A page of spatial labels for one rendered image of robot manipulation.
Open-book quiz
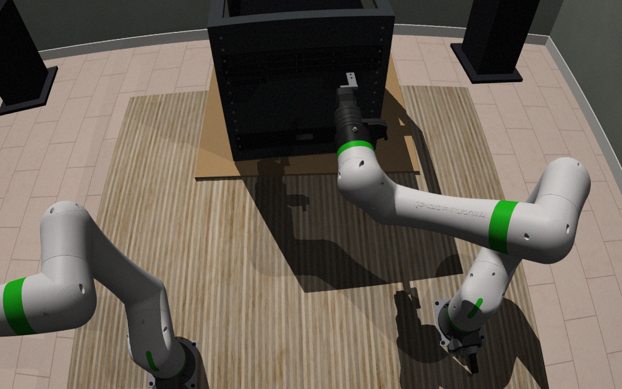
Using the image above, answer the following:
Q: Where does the tan wooden board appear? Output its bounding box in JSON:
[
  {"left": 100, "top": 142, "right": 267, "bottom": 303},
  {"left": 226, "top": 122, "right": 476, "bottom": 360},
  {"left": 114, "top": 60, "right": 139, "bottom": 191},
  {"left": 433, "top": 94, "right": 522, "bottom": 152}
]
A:
[{"left": 195, "top": 52, "right": 419, "bottom": 179}]

